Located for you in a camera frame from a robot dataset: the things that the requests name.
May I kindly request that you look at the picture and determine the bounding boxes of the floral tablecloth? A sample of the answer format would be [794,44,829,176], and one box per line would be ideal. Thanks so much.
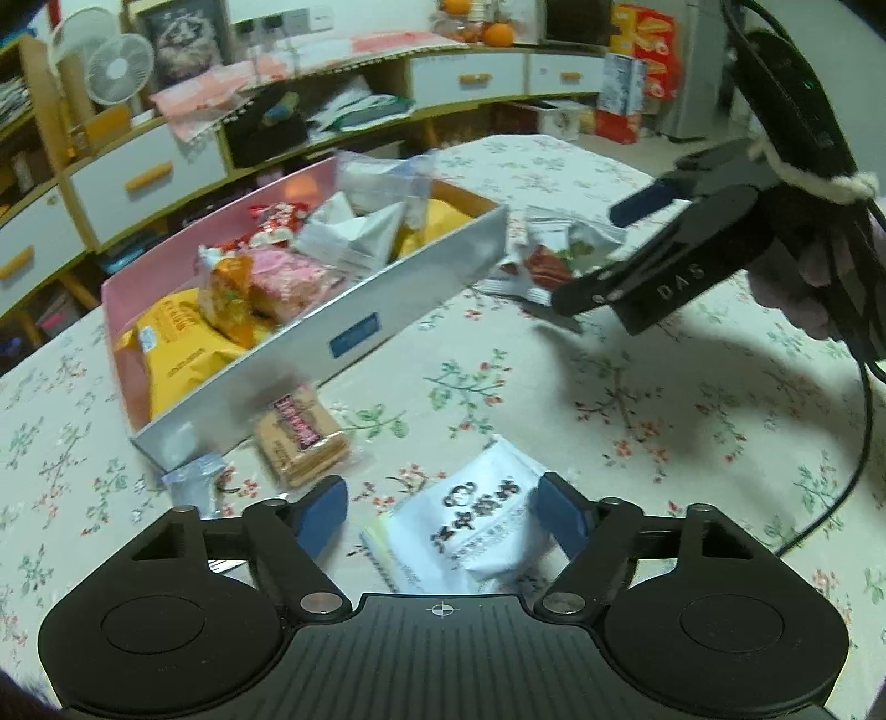
[0,133,886,720]

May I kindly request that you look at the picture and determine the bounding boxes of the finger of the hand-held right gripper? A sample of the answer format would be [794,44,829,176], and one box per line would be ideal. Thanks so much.
[550,190,763,316]
[609,142,783,226]

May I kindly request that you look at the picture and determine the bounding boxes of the white desk fan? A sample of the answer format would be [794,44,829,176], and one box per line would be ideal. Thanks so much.
[50,7,120,71]
[89,32,156,107]

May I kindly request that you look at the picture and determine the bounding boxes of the pink and silver box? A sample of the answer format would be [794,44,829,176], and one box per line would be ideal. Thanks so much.
[100,152,511,473]

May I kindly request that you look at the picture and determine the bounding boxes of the white fuzzy strap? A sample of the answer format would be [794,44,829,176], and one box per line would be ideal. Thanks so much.
[751,135,882,205]

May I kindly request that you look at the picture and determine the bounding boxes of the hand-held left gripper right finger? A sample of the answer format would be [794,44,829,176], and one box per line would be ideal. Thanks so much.
[536,472,759,622]

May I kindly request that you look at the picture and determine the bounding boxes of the white drawer with yellow handle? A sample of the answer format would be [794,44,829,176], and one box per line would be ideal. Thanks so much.
[407,50,528,113]
[68,123,231,251]
[0,182,89,321]
[528,50,611,96]

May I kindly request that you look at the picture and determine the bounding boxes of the low wooden cabinet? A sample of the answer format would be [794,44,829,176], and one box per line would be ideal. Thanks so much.
[221,42,614,229]

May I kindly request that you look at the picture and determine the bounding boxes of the cardboard tube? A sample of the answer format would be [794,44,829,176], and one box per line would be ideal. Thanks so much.
[57,54,96,120]

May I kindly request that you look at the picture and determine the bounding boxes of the small silver packet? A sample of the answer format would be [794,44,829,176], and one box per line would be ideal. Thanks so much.
[161,452,227,518]

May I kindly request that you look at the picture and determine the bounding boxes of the person's right hand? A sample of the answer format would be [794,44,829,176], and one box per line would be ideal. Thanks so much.
[753,242,842,340]

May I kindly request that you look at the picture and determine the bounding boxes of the stack of papers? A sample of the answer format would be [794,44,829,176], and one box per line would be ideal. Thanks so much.
[306,75,418,144]

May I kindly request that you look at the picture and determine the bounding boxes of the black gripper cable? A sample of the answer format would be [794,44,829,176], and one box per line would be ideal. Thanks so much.
[771,200,886,558]

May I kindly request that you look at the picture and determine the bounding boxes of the silver refrigerator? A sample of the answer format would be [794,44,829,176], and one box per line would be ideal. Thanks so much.
[656,0,736,144]

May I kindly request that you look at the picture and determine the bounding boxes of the clear pale blue bread packet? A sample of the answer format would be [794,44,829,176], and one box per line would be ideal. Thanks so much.
[338,147,439,231]

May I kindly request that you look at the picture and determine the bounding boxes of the wooden shelf cabinet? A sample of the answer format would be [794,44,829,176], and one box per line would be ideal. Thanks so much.
[0,34,233,326]

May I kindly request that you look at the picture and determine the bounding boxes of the large yellow snack packet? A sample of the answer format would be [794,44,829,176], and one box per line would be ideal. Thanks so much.
[394,197,480,262]
[114,294,250,425]

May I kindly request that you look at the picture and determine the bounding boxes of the framed cat picture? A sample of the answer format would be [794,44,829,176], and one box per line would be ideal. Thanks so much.
[137,0,234,92]

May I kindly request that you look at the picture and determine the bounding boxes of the orange and yellow snack cartons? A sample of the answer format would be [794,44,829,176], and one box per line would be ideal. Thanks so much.
[611,3,681,102]

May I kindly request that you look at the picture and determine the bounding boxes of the brown snack packet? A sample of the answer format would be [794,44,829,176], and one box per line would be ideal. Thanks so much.
[251,386,352,490]

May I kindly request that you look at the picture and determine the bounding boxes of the red and green snack packet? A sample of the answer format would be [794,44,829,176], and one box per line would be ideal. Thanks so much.
[483,206,629,307]

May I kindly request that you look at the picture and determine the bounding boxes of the blue and white carton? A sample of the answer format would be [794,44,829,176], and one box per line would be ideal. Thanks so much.
[597,52,650,116]

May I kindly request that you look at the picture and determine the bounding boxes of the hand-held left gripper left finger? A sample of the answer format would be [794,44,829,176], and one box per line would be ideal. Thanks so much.
[131,474,349,622]

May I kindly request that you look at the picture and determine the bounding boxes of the small orange snack packet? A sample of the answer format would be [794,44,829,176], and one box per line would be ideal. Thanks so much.
[197,248,272,348]

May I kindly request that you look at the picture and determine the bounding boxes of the red packet with white figure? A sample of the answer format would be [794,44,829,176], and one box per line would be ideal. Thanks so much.
[239,199,314,251]

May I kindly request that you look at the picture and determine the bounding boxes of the pink fringed cloth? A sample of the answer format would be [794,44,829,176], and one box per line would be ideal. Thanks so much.
[147,28,473,141]

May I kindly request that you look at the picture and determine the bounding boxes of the white packet with monkey print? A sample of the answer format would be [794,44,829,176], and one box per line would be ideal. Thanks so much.
[360,435,556,596]

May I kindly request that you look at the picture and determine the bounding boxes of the pink peanut bar packet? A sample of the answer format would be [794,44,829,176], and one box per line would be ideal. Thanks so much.
[248,248,345,324]

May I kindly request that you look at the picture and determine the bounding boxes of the white flowered pot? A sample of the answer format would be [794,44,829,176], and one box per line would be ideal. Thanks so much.
[535,102,584,137]

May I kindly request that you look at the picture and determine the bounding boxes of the white wall outlets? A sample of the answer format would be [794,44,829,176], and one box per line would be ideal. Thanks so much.
[230,6,334,37]

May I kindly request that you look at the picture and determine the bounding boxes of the black screen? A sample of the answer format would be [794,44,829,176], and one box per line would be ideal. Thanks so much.
[542,0,615,47]

